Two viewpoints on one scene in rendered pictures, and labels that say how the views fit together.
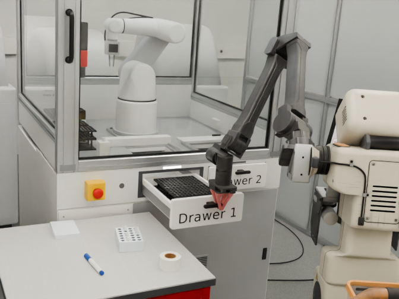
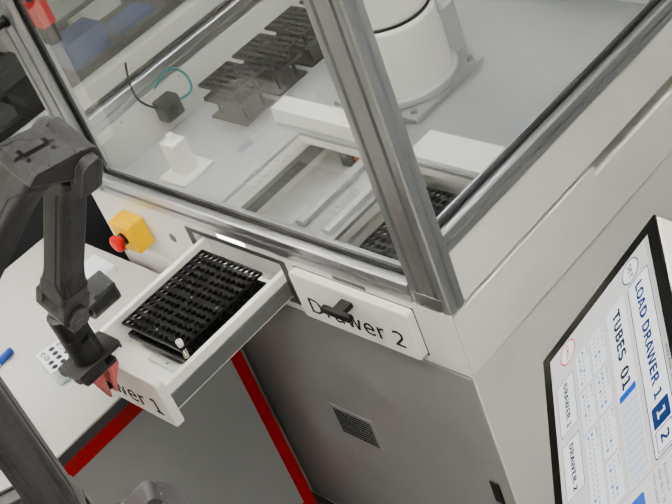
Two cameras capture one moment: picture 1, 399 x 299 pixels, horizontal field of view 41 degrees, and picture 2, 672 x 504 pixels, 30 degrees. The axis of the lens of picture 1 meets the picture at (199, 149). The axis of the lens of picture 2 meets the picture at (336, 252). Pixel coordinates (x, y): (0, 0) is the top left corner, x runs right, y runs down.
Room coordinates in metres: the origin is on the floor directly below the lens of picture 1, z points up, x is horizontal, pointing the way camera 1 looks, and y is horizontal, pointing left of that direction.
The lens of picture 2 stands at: (2.07, -1.88, 2.29)
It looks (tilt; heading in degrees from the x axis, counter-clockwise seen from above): 37 degrees down; 83
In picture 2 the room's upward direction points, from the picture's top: 22 degrees counter-clockwise
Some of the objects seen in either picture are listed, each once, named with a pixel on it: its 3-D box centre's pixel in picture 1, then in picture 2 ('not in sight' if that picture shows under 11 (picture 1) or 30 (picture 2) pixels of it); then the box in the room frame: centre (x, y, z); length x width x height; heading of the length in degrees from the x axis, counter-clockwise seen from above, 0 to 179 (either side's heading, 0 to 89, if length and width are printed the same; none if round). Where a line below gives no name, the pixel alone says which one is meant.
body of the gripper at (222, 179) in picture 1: (222, 178); (83, 347); (1.82, -0.09, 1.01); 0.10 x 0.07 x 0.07; 27
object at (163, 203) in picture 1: (183, 193); (201, 308); (2.02, 0.05, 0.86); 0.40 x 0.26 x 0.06; 28
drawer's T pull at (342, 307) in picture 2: (241, 171); (341, 309); (2.24, -0.19, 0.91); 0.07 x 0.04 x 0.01; 118
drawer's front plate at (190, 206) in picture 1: (207, 210); (121, 378); (1.84, -0.05, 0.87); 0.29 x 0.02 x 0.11; 118
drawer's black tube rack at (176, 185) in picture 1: (184, 193); (197, 309); (2.01, 0.05, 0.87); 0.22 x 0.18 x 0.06; 28
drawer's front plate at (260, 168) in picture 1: (237, 177); (356, 312); (2.27, -0.18, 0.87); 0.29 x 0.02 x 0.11; 118
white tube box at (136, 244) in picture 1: (129, 239); (72, 352); (1.75, 0.22, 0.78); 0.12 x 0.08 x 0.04; 16
